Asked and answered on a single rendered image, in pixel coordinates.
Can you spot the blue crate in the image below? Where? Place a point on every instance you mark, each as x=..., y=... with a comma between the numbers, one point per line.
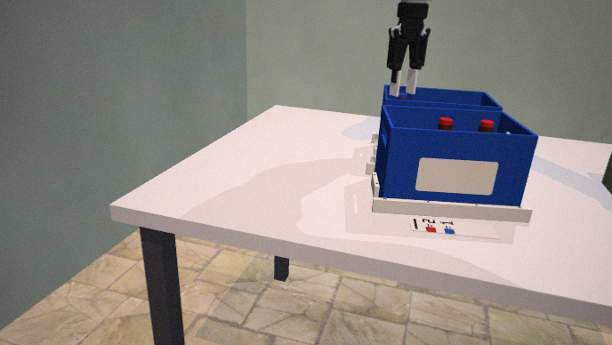
x=432, y=98
x=420, y=162

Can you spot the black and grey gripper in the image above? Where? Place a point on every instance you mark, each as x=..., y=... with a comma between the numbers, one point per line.
x=411, y=17

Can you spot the white paper pick list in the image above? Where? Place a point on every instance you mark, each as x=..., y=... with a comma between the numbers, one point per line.
x=453, y=228

